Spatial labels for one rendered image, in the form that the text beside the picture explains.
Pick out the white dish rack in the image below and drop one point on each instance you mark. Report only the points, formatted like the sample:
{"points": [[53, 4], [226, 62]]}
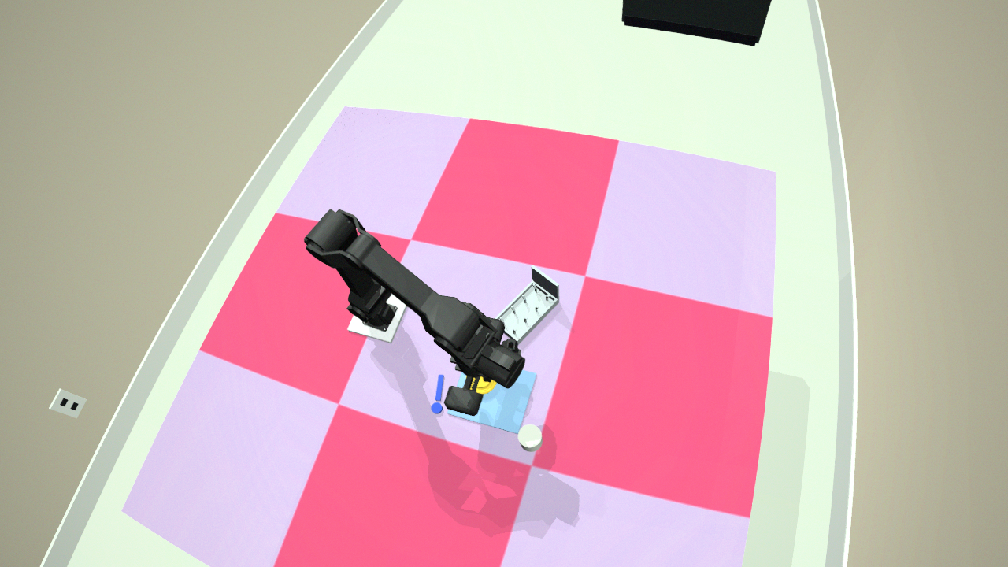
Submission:
{"points": [[530, 307]]}

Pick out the light blue flat mat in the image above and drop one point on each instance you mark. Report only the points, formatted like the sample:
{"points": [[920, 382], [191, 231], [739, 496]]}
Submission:
{"points": [[504, 408]]}

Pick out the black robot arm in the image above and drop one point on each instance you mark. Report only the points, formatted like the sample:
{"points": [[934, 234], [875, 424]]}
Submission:
{"points": [[373, 275]]}

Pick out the yellow plate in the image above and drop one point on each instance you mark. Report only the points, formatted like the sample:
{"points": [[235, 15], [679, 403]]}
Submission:
{"points": [[485, 387]]}

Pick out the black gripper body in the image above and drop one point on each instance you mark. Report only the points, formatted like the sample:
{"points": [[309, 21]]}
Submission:
{"points": [[464, 400]]}

